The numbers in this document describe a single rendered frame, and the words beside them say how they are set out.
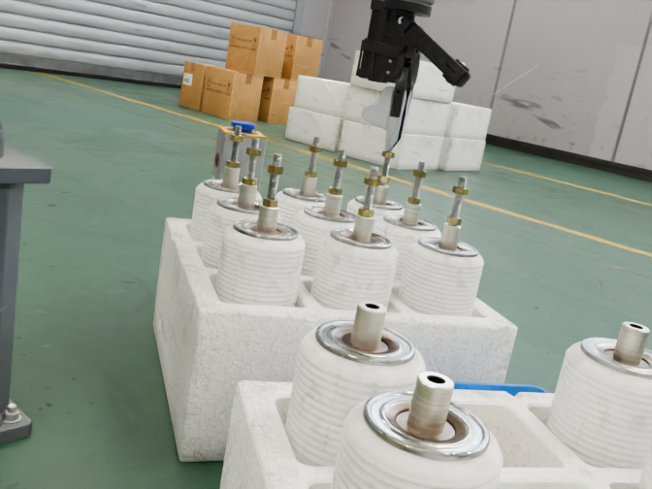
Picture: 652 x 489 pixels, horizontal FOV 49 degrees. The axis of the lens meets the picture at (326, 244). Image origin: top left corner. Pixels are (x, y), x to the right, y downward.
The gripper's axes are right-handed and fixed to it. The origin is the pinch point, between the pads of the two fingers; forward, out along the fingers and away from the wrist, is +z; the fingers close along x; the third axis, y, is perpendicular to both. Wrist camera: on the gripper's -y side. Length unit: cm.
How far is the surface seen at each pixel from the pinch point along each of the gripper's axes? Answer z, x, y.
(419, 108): 4, -255, 26
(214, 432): 31, 41, 8
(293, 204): 10.6, 10.9, 11.3
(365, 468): 11, 73, -12
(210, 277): 17.6, 31.0, 14.7
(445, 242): 9.0, 21.1, -11.5
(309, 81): 2, -280, 92
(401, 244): 12.1, 14.8, -5.5
